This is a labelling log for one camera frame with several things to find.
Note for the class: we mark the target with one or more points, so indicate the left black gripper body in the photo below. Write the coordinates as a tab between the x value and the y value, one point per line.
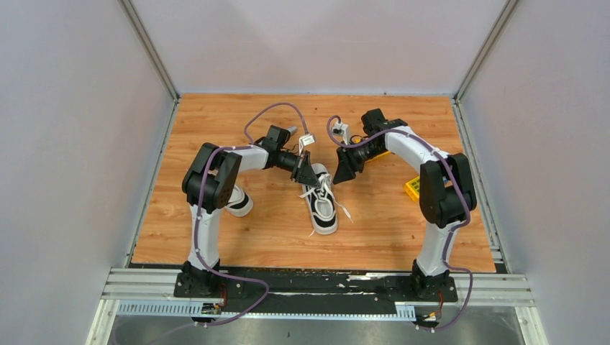
302	160

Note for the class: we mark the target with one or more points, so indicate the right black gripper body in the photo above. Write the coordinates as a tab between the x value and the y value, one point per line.
356	156

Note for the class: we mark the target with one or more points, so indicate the yellow toy handle piece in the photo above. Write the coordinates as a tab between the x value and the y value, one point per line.
377	157

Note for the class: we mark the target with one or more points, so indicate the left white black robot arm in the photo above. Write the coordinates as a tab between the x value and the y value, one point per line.
210	183

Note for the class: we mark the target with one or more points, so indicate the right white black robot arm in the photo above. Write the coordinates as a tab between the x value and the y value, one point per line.
446	189

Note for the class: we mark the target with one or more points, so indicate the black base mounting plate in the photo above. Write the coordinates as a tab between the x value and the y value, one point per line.
312	292

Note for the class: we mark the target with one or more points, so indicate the yellow green building block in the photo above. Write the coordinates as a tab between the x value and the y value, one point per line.
412	189

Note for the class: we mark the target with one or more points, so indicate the black white sneaker with laces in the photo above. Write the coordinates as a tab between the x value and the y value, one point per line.
322	203

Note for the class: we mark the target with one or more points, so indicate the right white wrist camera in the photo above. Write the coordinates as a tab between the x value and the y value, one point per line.
341	130

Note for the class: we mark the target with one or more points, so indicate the aluminium frame rail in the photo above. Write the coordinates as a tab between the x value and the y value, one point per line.
138	307

